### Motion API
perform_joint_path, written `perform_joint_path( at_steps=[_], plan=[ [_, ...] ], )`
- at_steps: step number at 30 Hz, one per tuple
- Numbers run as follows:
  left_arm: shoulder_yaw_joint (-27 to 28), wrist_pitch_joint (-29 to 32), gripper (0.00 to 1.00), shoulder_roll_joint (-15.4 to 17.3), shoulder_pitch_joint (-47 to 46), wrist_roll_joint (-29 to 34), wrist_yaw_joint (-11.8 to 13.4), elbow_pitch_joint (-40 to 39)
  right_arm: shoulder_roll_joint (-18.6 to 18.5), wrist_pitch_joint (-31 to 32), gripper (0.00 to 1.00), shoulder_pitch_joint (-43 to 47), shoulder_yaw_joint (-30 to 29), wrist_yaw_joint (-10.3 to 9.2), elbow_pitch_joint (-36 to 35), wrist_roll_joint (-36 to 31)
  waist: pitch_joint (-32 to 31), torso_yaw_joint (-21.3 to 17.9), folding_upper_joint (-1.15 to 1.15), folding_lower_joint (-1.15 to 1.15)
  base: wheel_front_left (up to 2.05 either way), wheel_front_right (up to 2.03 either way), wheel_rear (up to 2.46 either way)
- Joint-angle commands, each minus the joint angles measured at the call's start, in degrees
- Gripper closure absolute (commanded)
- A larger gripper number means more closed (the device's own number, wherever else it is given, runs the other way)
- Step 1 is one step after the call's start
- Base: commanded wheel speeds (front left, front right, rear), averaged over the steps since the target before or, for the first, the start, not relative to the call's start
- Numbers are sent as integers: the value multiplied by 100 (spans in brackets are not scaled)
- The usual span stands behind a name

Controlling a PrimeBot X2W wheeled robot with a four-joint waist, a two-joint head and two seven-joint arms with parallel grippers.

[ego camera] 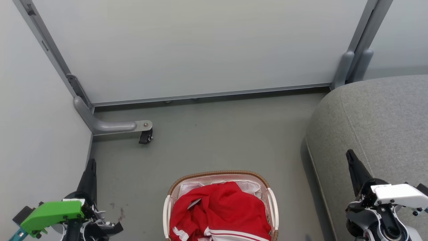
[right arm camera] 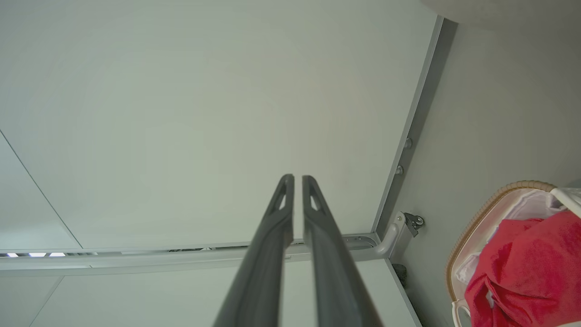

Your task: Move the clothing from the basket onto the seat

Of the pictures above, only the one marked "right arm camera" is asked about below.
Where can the black caster wheel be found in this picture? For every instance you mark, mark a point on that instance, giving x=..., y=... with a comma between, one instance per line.
x=415, y=222

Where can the white fabric basket liner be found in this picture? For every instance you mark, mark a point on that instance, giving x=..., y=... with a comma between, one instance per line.
x=517, y=206

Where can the grey bolt head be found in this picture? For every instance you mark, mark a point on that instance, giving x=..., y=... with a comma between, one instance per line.
x=407, y=143
x=399, y=170

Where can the wicker laundry basket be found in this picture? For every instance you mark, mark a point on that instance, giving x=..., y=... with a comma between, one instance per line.
x=472, y=222

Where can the plain red garment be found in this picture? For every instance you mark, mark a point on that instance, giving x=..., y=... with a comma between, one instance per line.
x=531, y=268

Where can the grey metal partition foot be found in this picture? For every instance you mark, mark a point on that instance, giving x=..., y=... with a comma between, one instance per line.
x=390, y=238

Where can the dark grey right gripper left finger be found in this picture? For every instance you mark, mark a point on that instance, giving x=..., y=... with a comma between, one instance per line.
x=261, y=272

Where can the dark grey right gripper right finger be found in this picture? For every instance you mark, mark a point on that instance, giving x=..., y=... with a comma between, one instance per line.
x=336, y=281

